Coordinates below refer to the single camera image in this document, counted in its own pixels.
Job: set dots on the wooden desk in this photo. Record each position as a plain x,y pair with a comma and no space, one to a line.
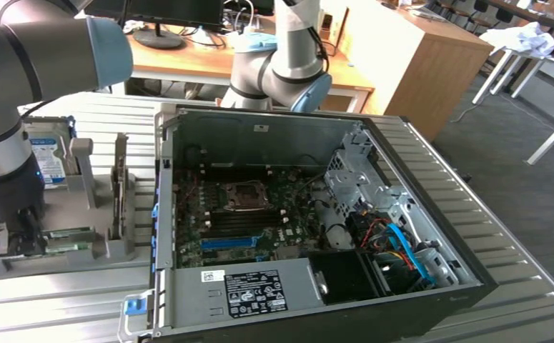
195,60

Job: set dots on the black fan shroud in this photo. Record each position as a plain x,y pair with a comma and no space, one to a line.
344,275

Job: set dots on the wooden cabinet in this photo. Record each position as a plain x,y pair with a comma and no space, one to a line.
414,60

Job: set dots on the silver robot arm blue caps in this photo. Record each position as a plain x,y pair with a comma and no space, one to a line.
29,64

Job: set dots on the grey parts rack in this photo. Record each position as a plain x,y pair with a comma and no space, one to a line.
81,214

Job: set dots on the black RAM slot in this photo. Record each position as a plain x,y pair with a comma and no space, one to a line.
246,214
246,224
246,229
246,219

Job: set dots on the white crumpled cloth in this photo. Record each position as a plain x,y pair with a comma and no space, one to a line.
525,37

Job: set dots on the metal disk bay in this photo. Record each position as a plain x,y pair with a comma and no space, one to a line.
348,182

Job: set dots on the white table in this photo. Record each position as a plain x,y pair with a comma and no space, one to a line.
544,82

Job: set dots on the hard disk blue label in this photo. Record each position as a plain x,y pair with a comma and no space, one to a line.
50,157

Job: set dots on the CPU socket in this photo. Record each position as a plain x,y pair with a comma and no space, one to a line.
245,196

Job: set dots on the blue case latch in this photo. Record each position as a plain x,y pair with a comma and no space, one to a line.
134,307

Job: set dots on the graphics card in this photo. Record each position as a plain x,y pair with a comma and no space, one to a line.
121,186

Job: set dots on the blue expansion slot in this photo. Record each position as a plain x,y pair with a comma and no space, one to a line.
226,243

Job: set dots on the black PC case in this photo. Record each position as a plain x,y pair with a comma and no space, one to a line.
401,314

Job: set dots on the green motherboard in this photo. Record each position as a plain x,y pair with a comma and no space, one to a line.
191,221

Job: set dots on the grey power supply with label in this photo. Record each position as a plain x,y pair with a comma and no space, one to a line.
195,296

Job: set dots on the dark table with chairs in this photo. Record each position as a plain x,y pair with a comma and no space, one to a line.
520,10

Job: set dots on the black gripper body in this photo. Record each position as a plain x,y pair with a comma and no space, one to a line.
10,200

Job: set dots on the black monitor with stand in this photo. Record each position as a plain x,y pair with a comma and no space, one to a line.
171,12

